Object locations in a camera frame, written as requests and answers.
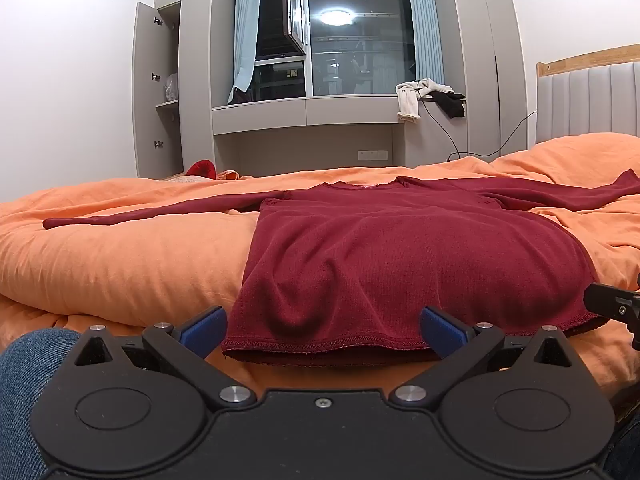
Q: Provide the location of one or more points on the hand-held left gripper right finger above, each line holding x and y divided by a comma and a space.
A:
444, 331

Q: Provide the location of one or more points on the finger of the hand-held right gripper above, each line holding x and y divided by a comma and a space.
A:
607, 300

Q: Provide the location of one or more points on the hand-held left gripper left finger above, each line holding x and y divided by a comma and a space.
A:
204, 329

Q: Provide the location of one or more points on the dark red knit sweater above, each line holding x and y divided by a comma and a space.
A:
400, 270

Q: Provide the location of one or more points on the orange duvet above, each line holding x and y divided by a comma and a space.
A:
130, 265

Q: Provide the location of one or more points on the person's right leg in jeans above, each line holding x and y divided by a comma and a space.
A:
627, 452

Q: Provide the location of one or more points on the person's leg in jeans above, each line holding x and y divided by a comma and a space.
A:
25, 385
627, 452

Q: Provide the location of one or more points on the red cushion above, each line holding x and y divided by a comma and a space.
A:
202, 167

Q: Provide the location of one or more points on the person's left leg in jeans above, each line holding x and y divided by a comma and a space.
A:
25, 385

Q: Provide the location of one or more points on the grey padded wooden headboard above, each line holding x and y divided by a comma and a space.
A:
590, 100

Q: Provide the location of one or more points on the black cloth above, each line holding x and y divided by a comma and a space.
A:
452, 105

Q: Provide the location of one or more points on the white cloth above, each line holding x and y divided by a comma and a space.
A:
407, 102

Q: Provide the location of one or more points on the grey built-in wardrobe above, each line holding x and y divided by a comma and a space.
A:
350, 115

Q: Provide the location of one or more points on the open grey wardrobe door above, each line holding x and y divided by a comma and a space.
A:
150, 95

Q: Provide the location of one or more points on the clear plastic bag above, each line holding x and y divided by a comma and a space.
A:
171, 87

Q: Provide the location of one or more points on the light blue curtain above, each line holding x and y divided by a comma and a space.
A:
425, 25
245, 35

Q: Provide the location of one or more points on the window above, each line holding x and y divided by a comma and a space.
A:
360, 45

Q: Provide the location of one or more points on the white wall socket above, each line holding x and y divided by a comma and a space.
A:
372, 155

